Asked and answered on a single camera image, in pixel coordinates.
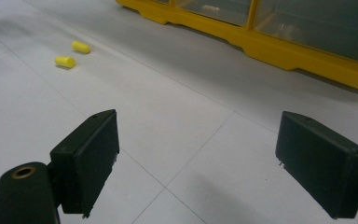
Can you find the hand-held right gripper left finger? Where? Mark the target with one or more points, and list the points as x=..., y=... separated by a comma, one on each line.
x=87, y=161

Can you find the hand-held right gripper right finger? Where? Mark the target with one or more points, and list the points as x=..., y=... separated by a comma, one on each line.
x=320, y=161

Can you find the yellow foam earplug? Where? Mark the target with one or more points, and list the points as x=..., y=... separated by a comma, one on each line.
x=65, y=61
x=81, y=47

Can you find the yellow drawer organizer cabinet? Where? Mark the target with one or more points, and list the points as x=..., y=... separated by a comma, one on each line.
x=261, y=46

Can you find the clear plastic drawer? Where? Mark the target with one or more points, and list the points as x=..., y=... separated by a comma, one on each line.
x=320, y=26
x=214, y=11

